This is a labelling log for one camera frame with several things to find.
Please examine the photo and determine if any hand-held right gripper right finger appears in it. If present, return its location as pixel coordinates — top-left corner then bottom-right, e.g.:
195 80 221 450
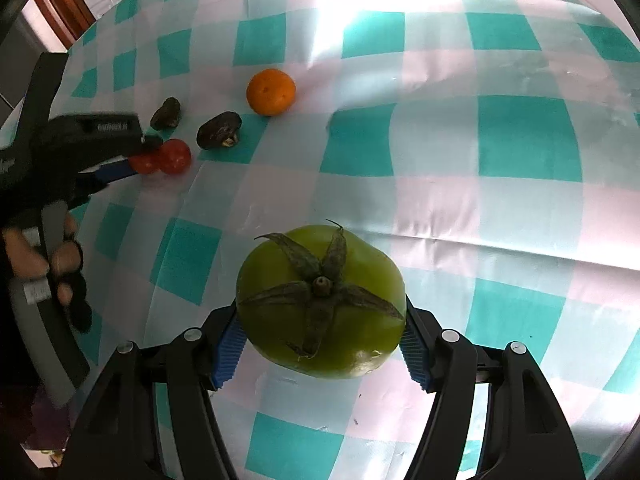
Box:
399 296 587 480

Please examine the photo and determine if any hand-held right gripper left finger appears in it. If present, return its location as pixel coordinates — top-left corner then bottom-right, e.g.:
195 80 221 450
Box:
60 300 247 480

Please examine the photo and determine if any small red tomato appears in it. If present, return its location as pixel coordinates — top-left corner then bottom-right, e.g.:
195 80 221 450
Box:
159 138 193 175
128 152 162 176

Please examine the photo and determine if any large green tomato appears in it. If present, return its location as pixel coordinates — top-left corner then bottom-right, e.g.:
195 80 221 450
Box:
236 219 407 380

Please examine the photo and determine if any person's left hand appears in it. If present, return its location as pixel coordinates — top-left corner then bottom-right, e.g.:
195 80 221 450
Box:
1 214 94 334

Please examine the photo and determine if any orange mandarin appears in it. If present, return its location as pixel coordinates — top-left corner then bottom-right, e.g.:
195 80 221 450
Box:
246 68 297 118

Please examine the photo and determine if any brown wooden door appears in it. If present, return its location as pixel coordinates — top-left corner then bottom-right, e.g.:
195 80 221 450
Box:
36 0 97 52

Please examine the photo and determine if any teal pink checkered tablecloth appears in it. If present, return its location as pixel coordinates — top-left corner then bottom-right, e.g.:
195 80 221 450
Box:
0 0 640 480

